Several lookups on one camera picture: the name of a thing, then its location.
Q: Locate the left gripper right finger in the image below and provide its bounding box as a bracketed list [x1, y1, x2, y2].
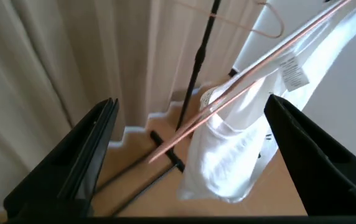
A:
[263, 93, 356, 217]

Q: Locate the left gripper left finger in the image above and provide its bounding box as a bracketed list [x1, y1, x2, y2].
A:
[3, 98, 119, 218]

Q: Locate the white printed T-shirt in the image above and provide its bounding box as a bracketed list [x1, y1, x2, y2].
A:
[177, 0, 356, 204]

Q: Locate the pink clothes hanger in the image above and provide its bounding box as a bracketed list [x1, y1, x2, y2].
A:
[174, 0, 286, 40]
[148, 0, 354, 165]

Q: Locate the black clothes rack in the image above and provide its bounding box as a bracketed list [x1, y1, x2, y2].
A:
[93, 0, 223, 216]

